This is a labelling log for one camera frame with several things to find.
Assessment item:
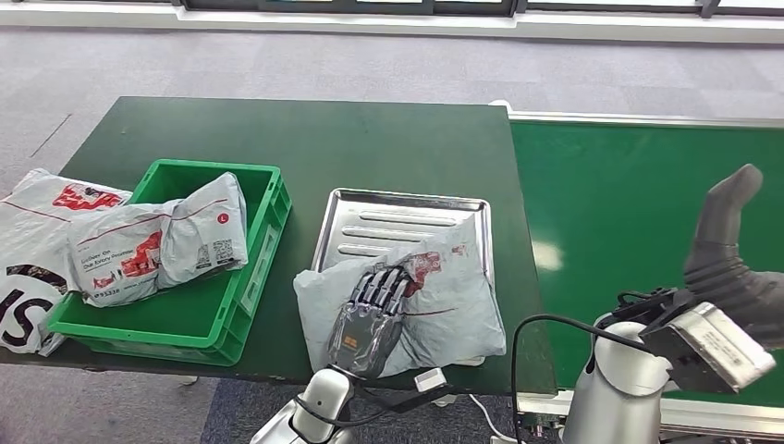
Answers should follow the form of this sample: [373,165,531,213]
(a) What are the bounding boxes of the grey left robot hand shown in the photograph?
[325,265,413,379]

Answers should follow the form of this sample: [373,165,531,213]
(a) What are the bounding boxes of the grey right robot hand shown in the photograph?
[692,163,784,352]

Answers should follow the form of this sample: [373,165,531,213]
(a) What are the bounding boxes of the grey poly mailer package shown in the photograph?
[292,214,508,380]

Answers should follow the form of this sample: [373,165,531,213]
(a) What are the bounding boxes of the green conveyor belt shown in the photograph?
[489,99,784,439]

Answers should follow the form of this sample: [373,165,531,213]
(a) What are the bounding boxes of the grey package with QR code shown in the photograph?
[155,172,250,290]

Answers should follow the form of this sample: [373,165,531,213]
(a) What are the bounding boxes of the white package with printed slogan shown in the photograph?
[67,201,180,309]

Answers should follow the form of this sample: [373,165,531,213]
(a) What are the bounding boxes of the large white package black letters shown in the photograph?
[0,168,133,359]

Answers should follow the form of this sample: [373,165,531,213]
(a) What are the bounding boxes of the white scale with steel tray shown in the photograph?
[310,187,496,369]

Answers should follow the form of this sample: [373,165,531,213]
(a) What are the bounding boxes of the dark green table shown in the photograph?
[0,95,557,397]

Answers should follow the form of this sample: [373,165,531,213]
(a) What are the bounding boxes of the green plastic crate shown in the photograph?
[46,159,293,367]

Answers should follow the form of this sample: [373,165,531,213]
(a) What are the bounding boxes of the white window sill ledge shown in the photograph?
[0,3,784,45]

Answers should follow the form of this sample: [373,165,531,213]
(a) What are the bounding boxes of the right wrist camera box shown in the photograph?
[638,301,778,395]

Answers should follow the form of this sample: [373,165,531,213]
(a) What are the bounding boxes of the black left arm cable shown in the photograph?
[293,382,456,428]

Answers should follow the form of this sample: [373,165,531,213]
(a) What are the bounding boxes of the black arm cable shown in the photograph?
[293,382,456,428]
[509,314,652,444]

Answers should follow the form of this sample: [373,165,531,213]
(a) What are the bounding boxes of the white power cable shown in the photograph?
[468,393,517,444]

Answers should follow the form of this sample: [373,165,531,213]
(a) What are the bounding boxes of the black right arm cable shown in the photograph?
[509,314,652,444]

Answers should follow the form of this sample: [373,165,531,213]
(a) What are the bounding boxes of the dark window frame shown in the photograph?
[168,0,784,17]

